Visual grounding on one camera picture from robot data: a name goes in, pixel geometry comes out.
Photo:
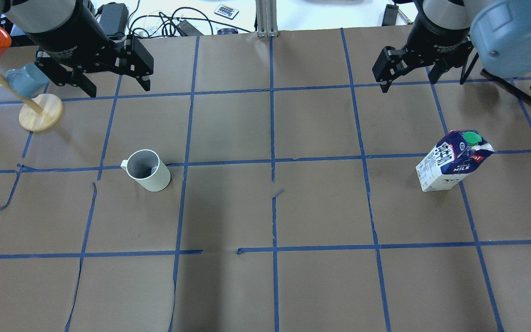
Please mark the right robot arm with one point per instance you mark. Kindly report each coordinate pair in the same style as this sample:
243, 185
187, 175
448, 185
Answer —
445, 32

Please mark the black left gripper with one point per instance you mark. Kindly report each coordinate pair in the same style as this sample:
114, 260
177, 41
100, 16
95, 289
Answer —
73, 32

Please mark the white ceramic mug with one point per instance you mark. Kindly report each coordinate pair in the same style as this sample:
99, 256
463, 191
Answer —
147, 169

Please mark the orange mug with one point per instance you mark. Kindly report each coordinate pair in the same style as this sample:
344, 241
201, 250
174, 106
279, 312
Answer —
5, 41

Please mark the blue white milk carton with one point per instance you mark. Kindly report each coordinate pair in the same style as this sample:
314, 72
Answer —
455, 156

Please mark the black power adapter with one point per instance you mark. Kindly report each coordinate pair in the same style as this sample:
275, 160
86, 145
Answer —
113, 19

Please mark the small remote control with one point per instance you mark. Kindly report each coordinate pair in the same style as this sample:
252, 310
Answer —
226, 11

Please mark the aluminium frame post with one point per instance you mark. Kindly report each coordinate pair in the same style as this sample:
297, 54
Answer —
266, 18

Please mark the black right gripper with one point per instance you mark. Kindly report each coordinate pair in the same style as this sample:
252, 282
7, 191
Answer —
437, 34

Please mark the light blue mug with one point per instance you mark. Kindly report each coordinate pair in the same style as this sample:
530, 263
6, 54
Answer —
27, 81

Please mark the wooden mug tree stand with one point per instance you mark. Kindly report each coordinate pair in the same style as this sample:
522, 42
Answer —
39, 113

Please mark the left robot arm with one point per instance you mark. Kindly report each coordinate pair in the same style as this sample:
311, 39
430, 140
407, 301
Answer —
73, 43

